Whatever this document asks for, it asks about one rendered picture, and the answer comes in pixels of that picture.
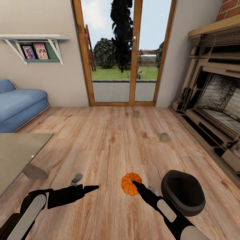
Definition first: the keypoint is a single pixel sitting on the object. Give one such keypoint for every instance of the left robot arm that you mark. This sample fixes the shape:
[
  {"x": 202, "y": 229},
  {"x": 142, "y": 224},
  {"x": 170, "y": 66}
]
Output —
[{"x": 18, "y": 225}]

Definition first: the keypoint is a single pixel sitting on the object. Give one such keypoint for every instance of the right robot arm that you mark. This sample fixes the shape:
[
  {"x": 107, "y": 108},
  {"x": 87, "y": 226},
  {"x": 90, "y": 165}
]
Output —
[{"x": 179, "y": 225}]

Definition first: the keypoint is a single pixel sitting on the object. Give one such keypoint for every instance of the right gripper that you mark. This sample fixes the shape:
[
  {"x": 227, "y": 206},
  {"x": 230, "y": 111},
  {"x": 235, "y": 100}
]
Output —
[{"x": 143, "y": 191}]

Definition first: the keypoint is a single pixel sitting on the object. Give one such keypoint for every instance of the cauldron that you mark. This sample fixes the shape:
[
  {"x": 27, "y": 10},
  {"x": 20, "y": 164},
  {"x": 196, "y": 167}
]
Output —
[{"x": 184, "y": 191}]

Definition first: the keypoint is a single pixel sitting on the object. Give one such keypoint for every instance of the pillar candle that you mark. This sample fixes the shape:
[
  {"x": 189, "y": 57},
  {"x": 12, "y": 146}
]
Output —
[
  {"x": 136, "y": 114},
  {"x": 163, "y": 137}
]

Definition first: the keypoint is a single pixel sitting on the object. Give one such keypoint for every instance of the pumpkin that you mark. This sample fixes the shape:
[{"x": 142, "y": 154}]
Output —
[{"x": 127, "y": 184}]

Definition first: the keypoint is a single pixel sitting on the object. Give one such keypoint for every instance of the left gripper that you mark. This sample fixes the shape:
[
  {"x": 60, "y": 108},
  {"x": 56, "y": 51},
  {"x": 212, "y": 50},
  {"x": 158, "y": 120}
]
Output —
[{"x": 71, "y": 194}]

